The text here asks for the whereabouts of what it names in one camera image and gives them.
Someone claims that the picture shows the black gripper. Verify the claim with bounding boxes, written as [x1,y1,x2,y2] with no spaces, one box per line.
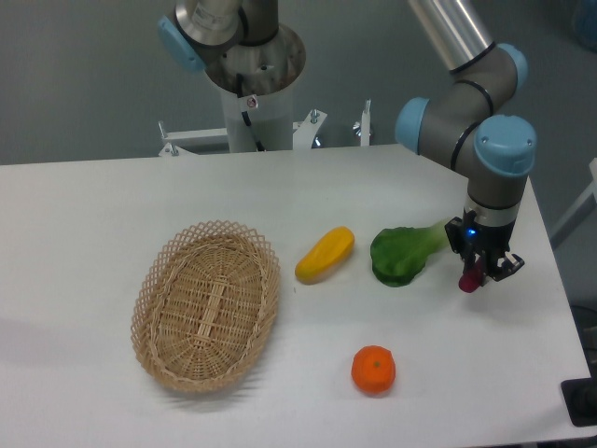
[445,211,525,287]

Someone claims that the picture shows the purple sweet potato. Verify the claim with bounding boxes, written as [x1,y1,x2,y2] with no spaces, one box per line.
[458,259,484,293]

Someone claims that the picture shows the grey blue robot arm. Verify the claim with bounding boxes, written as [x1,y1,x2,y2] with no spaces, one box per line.
[157,1,537,292]

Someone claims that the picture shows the green bok choy toy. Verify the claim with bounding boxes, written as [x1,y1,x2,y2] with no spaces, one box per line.
[369,221,449,287]

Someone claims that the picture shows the orange tangerine toy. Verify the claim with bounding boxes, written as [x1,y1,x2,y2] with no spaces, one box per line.
[351,345,396,395]

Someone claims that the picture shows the yellow mango toy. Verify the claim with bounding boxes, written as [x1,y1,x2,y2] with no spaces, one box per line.
[295,226,355,285]

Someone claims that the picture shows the black device at table edge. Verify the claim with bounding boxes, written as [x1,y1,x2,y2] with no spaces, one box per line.
[561,378,596,427]

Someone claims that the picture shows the woven wicker basket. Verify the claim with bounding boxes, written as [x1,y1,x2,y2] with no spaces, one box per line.
[131,220,281,393]

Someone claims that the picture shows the white frame at right edge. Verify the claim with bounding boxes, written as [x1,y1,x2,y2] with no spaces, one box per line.
[549,159,596,249]

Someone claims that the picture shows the black cable on pedestal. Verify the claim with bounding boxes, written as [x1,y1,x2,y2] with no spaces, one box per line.
[235,74,267,153]

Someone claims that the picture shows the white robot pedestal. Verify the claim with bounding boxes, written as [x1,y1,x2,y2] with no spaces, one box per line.
[206,24,306,128]

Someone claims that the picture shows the white metal base frame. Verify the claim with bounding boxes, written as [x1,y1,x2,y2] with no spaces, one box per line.
[157,98,374,157]

